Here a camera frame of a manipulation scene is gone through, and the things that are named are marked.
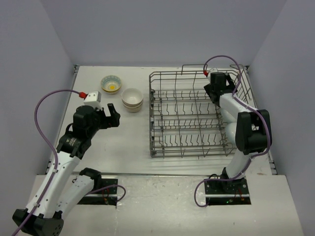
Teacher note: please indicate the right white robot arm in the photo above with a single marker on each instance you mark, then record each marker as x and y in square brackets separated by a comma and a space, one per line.
[248, 128]

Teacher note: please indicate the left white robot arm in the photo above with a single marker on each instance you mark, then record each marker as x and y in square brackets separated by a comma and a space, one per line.
[45, 213]

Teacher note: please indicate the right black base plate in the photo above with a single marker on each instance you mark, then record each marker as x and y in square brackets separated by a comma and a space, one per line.
[223, 193]

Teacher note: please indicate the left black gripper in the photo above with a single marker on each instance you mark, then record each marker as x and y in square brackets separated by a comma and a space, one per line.
[113, 121]

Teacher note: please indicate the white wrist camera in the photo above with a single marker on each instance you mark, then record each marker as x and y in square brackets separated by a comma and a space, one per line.
[93, 99]
[208, 73]

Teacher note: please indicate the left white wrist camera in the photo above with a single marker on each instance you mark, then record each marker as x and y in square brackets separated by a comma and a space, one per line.
[93, 99]

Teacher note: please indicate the grey wire dish rack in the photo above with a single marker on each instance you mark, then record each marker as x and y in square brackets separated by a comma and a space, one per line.
[183, 120]

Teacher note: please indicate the white bowl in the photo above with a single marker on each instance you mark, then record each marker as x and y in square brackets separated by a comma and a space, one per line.
[230, 131]
[227, 116]

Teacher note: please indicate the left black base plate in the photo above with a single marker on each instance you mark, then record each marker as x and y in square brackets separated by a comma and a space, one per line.
[106, 197]

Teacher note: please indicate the beige bowl brown leaf pattern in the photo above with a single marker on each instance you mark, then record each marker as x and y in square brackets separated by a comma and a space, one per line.
[132, 105]

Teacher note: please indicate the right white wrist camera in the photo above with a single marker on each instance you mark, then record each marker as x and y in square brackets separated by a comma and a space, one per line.
[208, 73]

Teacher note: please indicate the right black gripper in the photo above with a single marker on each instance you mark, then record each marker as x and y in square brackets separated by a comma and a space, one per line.
[232, 86]

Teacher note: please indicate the plain beige bowl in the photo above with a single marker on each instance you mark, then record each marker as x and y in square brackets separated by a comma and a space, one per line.
[133, 109]

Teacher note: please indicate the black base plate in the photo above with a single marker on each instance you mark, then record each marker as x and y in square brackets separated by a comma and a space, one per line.
[223, 193]
[106, 197]

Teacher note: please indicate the white bowl front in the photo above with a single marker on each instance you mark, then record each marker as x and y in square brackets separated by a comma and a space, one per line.
[230, 131]

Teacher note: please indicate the yellow checkered bowl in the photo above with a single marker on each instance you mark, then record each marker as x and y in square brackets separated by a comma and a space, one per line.
[111, 84]

